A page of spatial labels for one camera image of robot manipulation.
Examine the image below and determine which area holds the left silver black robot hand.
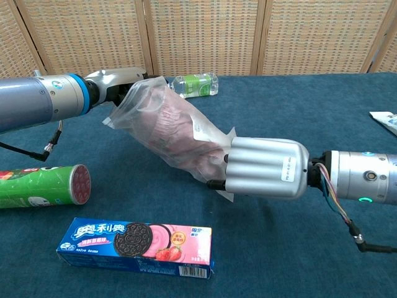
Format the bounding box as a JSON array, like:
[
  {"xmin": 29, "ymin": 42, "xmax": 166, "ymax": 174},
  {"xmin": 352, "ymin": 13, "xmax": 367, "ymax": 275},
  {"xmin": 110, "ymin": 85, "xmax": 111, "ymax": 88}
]
[{"xmin": 85, "ymin": 67, "xmax": 163, "ymax": 106}]

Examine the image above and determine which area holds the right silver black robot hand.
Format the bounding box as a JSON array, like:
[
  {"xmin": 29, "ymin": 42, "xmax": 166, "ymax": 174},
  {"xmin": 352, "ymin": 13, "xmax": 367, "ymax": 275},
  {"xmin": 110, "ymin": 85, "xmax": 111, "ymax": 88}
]
[{"xmin": 207, "ymin": 136, "xmax": 310, "ymax": 199}]

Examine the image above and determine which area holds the transparent bag with pink contents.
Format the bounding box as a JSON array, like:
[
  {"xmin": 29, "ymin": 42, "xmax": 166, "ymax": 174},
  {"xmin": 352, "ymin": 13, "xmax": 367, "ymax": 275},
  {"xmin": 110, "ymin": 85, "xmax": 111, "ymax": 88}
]
[{"xmin": 102, "ymin": 76, "xmax": 238, "ymax": 203}]

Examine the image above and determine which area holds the teal blue carpeted table surface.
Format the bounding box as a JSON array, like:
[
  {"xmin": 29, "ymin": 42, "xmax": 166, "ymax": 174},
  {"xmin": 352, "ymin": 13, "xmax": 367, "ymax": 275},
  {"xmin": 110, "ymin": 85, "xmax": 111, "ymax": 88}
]
[{"xmin": 0, "ymin": 73, "xmax": 397, "ymax": 298}]

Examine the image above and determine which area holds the clear water bottle green label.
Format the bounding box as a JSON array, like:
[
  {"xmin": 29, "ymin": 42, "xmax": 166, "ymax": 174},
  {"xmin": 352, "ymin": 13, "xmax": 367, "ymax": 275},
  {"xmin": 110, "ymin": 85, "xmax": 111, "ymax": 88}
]
[{"xmin": 169, "ymin": 72, "xmax": 220, "ymax": 99}]

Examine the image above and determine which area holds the woven bamboo folding screen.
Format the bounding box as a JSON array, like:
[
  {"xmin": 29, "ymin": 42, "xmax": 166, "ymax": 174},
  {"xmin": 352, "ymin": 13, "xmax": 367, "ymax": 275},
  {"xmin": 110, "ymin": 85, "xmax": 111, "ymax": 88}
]
[{"xmin": 0, "ymin": 0, "xmax": 397, "ymax": 79}]

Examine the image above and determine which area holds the white green snack packet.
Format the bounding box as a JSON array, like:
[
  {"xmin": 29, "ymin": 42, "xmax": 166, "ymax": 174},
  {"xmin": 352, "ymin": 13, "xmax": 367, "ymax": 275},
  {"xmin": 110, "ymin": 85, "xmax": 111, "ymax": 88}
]
[{"xmin": 368, "ymin": 111, "xmax": 397, "ymax": 137}]

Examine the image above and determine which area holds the green chips can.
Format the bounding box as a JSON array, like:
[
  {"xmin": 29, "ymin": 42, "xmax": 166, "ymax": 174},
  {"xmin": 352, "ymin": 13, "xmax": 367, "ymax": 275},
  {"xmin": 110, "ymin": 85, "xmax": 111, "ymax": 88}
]
[{"xmin": 0, "ymin": 164, "xmax": 92, "ymax": 209}]

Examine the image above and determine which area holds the blue pink Oreo box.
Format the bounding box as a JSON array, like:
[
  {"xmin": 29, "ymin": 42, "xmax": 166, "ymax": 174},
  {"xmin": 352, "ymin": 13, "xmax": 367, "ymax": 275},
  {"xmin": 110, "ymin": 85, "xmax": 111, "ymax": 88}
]
[{"xmin": 56, "ymin": 217, "xmax": 215, "ymax": 279}]

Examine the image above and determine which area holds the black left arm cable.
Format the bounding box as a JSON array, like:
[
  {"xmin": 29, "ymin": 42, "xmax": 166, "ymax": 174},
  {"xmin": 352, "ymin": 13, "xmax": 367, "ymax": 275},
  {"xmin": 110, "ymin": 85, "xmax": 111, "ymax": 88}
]
[{"xmin": 0, "ymin": 119, "xmax": 63, "ymax": 162}]

